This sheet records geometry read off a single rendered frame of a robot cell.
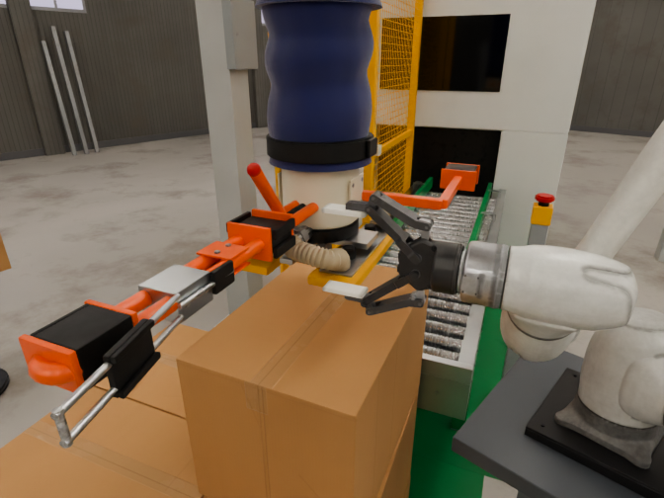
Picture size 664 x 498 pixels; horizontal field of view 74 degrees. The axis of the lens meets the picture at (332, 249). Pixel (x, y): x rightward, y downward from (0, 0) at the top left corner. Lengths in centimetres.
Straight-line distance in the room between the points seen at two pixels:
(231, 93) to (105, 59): 731
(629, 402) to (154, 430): 117
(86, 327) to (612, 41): 1172
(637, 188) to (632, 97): 1099
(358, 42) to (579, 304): 56
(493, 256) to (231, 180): 191
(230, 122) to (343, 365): 164
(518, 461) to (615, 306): 53
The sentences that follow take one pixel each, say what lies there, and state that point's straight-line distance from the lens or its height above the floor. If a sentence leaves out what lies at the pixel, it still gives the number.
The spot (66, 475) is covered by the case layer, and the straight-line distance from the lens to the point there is 142.
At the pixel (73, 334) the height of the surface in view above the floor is 125.
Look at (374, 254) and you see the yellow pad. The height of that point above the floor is 112.
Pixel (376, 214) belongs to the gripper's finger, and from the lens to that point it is 64.
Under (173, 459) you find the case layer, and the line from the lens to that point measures 134.
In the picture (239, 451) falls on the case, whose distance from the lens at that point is 104.
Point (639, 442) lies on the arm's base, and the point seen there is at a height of 80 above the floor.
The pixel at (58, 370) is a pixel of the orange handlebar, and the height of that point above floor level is 124.
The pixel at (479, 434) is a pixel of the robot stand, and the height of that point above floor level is 75.
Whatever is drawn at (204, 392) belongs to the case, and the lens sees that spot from 99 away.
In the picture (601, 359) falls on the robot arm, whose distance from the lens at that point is 106.
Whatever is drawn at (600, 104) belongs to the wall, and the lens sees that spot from 1193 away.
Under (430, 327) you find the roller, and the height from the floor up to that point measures 53.
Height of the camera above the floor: 151
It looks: 23 degrees down
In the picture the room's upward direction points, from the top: straight up
